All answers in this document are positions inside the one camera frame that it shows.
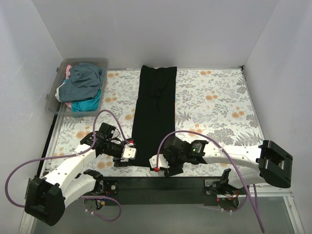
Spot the aluminium frame rail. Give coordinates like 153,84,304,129
18,177,305,234

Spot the pink white garment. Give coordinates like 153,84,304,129
65,64,72,79

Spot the clear plastic bin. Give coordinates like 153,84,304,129
45,58,108,117

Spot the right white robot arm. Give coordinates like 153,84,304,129
150,136,293,195

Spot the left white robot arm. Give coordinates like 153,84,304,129
24,123,136,226

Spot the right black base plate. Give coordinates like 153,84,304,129
204,179,247,197

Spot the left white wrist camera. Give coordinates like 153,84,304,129
121,140,137,161

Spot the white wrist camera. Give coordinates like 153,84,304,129
149,154,170,171
121,140,137,161

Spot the turquoise shirt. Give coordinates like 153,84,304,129
71,90,101,112

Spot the floral table mat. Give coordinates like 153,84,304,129
45,69,264,172

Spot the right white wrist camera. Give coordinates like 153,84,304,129
149,154,170,171

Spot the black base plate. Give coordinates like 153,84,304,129
83,180,119,196
204,179,247,197

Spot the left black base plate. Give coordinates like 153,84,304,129
83,180,119,196

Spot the teal blue shirt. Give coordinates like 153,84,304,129
55,63,106,102

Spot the black t-shirt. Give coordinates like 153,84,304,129
131,65,177,167

